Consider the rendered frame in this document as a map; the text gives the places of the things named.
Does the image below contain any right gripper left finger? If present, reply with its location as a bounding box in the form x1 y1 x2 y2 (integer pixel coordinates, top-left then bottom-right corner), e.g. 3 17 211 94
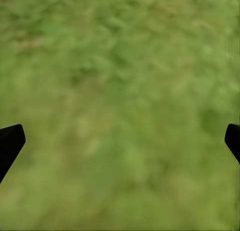
0 124 26 183

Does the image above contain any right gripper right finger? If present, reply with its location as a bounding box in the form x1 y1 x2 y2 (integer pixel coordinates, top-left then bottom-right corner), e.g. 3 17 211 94
224 123 240 163

